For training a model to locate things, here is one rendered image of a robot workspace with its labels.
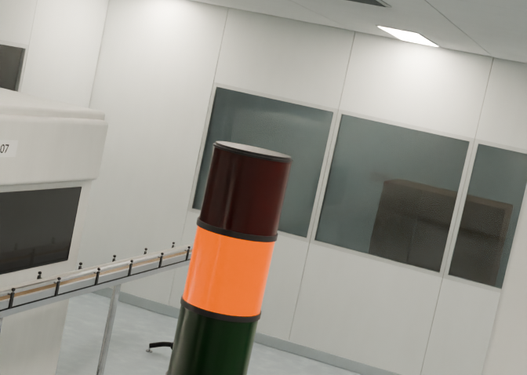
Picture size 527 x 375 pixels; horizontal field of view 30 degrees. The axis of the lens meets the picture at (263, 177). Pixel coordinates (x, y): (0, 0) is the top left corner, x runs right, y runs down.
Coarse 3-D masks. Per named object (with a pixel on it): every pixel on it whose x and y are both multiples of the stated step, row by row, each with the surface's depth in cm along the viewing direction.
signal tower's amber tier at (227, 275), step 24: (216, 240) 58; (240, 240) 58; (192, 264) 60; (216, 264) 58; (240, 264) 58; (264, 264) 59; (192, 288) 59; (216, 288) 58; (240, 288) 59; (264, 288) 60; (216, 312) 59; (240, 312) 59
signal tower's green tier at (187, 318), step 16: (192, 320) 59; (208, 320) 59; (176, 336) 60; (192, 336) 59; (208, 336) 59; (224, 336) 59; (240, 336) 59; (176, 352) 60; (192, 352) 59; (208, 352) 59; (224, 352) 59; (240, 352) 60; (176, 368) 60; (192, 368) 59; (208, 368) 59; (224, 368) 59; (240, 368) 60
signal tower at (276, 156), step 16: (224, 144) 59; (240, 144) 61; (272, 160) 58; (288, 160) 59; (208, 224) 59; (256, 240) 58; (272, 240) 59; (224, 320) 59; (240, 320) 59; (256, 320) 60
